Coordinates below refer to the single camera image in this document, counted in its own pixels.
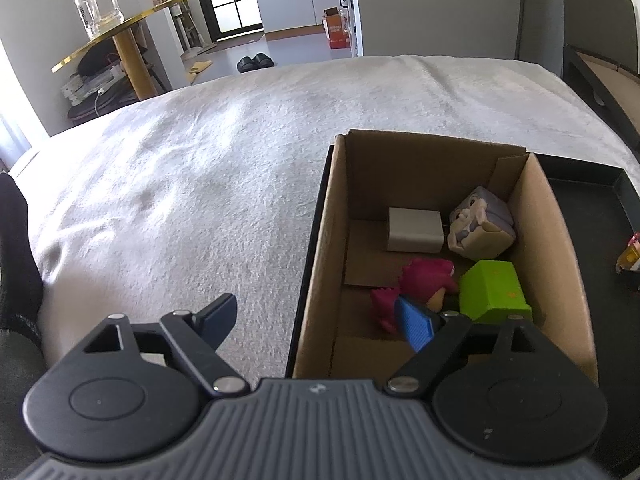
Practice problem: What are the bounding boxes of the yellow head red figurine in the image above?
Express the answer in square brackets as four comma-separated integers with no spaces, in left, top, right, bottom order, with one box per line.
[615,232,640,273]

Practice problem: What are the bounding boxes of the magenta figurine toy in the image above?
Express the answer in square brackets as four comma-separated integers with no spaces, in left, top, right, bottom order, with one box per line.
[370,258,459,334]

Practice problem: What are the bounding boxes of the white small box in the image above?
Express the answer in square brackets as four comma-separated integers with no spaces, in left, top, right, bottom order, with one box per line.
[387,207,444,254]

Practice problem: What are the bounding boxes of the clear glass jar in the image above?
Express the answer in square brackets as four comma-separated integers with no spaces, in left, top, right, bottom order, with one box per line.
[74,0,125,40]

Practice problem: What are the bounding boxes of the green block toy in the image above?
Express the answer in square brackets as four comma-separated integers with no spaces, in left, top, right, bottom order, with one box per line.
[459,260,533,325]

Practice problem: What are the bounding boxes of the brown cardboard box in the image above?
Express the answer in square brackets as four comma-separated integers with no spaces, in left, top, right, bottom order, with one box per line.
[293,130,598,382]

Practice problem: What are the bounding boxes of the orange cardboard box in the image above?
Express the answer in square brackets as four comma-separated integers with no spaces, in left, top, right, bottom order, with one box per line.
[322,8,350,50]

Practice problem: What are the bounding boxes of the yellow slippers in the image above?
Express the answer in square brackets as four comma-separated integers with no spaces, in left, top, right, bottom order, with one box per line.
[186,61,213,84]

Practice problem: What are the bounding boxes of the black slippers pair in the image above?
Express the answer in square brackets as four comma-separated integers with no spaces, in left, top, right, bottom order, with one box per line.
[236,53,274,74]

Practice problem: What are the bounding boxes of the purple beige cube toy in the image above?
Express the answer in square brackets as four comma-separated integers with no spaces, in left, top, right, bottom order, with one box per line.
[447,186,516,261]

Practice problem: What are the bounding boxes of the black box lid with cardboard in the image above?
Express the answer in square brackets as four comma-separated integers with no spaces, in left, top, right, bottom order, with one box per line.
[563,46,640,152]

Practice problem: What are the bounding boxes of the black shallow tray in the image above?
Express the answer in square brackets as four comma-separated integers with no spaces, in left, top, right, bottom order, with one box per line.
[288,154,639,477]

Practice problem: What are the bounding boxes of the round gold table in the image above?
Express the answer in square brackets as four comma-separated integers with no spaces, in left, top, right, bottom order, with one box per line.
[51,0,188,101]

